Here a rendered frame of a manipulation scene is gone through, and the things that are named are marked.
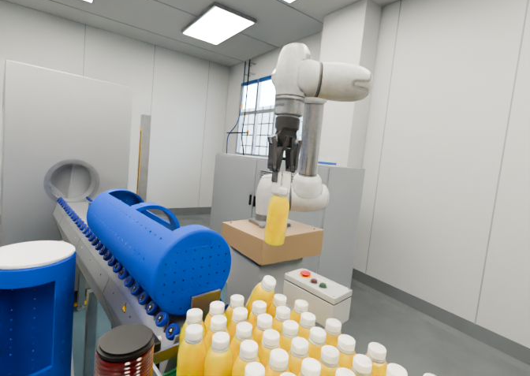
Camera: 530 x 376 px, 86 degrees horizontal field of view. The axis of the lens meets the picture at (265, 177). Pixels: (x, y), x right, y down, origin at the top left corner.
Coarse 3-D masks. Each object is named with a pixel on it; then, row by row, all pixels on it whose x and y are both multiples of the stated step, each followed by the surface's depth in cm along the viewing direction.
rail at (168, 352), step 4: (176, 344) 74; (164, 348) 72; (168, 348) 73; (172, 348) 73; (176, 348) 74; (156, 352) 71; (160, 352) 71; (164, 352) 72; (168, 352) 73; (172, 352) 74; (176, 352) 74; (156, 356) 71; (160, 356) 71; (164, 356) 72; (168, 356) 73; (172, 356) 74; (156, 360) 71; (160, 360) 72; (164, 360) 72
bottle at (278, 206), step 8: (272, 200) 87; (280, 200) 86; (288, 200) 88; (272, 208) 87; (280, 208) 86; (288, 208) 88; (272, 216) 87; (280, 216) 87; (272, 224) 87; (280, 224) 87; (272, 232) 88; (280, 232) 88; (264, 240) 90; (272, 240) 88; (280, 240) 88
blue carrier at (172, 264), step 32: (128, 192) 158; (96, 224) 131; (128, 224) 108; (160, 224) 146; (128, 256) 99; (160, 256) 84; (192, 256) 91; (224, 256) 99; (160, 288) 85; (192, 288) 92
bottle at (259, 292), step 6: (258, 288) 83; (264, 288) 82; (252, 294) 83; (258, 294) 82; (264, 294) 81; (270, 294) 82; (252, 300) 83; (264, 300) 81; (270, 300) 82; (246, 306) 86
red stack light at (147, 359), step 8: (152, 344) 35; (96, 352) 33; (152, 352) 35; (96, 360) 32; (104, 360) 32; (136, 360) 32; (144, 360) 33; (152, 360) 35; (96, 368) 32; (104, 368) 32; (112, 368) 31; (120, 368) 32; (128, 368) 32; (136, 368) 33; (144, 368) 33; (152, 368) 36
